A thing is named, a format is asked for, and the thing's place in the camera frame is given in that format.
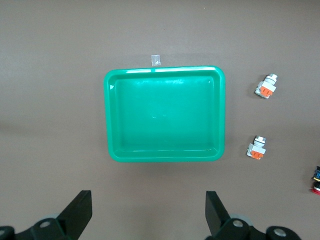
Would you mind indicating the green plastic tray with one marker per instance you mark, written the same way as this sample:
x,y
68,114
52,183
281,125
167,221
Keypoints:
x,y
165,115

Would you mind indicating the lower white orange switch part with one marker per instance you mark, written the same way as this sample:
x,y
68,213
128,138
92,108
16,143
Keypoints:
x,y
257,149

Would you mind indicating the green push button orange back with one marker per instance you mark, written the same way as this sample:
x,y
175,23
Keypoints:
x,y
265,87

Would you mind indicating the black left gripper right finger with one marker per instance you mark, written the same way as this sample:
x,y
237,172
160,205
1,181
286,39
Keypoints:
x,y
220,220

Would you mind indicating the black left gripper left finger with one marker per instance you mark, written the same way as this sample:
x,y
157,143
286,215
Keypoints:
x,y
75,215

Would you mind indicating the red button black blue body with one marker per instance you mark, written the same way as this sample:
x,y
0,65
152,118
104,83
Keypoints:
x,y
316,177

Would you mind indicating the brown table mat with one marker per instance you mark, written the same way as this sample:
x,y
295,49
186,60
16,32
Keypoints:
x,y
50,100

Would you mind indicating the clear tape piece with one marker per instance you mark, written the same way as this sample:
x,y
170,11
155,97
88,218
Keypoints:
x,y
155,60

